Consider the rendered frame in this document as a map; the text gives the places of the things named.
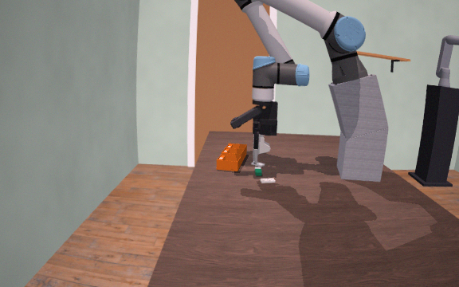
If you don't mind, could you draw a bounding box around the orange rack of bins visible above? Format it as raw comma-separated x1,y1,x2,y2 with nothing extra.
217,143,247,171

